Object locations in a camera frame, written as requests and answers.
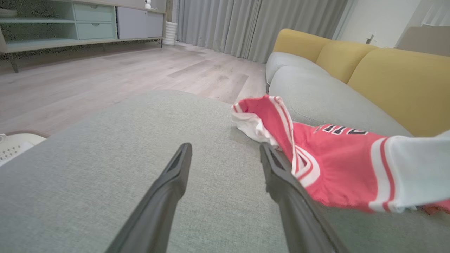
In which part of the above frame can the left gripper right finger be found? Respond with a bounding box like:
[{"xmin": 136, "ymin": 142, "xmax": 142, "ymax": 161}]
[{"xmin": 259, "ymin": 142, "xmax": 349, "ymax": 253}]

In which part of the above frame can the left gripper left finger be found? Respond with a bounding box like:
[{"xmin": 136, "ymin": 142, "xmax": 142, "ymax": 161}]
[{"xmin": 105, "ymin": 142, "xmax": 193, "ymax": 253}]

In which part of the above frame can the red white basketball jersey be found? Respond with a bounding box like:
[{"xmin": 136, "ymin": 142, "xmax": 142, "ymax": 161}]
[{"xmin": 231, "ymin": 94, "xmax": 450, "ymax": 215}]

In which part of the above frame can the grey sofa seat cushion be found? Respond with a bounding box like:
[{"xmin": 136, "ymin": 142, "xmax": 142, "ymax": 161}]
[
  {"xmin": 268, "ymin": 65, "xmax": 413, "ymax": 138},
  {"xmin": 265, "ymin": 52, "xmax": 330, "ymax": 85}
]

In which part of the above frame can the white laundry basket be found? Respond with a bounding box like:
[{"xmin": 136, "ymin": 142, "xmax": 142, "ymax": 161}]
[{"xmin": 0, "ymin": 130, "xmax": 50, "ymax": 167}]

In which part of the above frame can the yellow sofa back cushion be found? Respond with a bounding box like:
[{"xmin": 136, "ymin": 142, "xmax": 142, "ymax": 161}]
[
  {"xmin": 273, "ymin": 28, "xmax": 333, "ymax": 64},
  {"xmin": 316, "ymin": 40, "xmax": 379, "ymax": 85},
  {"xmin": 347, "ymin": 48, "xmax": 450, "ymax": 138}
]

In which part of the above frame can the white ribbed bin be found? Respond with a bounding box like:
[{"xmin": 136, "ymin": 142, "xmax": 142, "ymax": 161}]
[{"xmin": 163, "ymin": 21, "xmax": 178, "ymax": 46}]

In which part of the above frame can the grey sideboard door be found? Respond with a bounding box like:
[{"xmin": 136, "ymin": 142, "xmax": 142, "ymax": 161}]
[
  {"xmin": 117, "ymin": 7, "xmax": 148, "ymax": 40},
  {"xmin": 147, "ymin": 11, "xmax": 164, "ymax": 38}
]

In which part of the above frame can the pale green sideboard drawer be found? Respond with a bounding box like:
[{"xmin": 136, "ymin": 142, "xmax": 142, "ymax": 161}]
[
  {"xmin": 76, "ymin": 22, "xmax": 116, "ymax": 40},
  {"xmin": 73, "ymin": 3, "xmax": 114, "ymax": 22}
]

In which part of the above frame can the grey pleated curtain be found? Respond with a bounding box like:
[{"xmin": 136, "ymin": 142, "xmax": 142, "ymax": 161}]
[{"xmin": 175, "ymin": 0, "xmax": 349, "ymax": 64}]

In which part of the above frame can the pale green TV sideboard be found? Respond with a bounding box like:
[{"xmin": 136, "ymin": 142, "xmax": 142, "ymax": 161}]
[{"xmin": 0, "ymin": 0, "xmax": 166, "ymax": 73}]

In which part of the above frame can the beige box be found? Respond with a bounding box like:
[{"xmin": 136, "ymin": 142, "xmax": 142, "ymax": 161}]
[{"xmin": 397, "ymin": 24, "xmax": 450, "ymax": 57}]

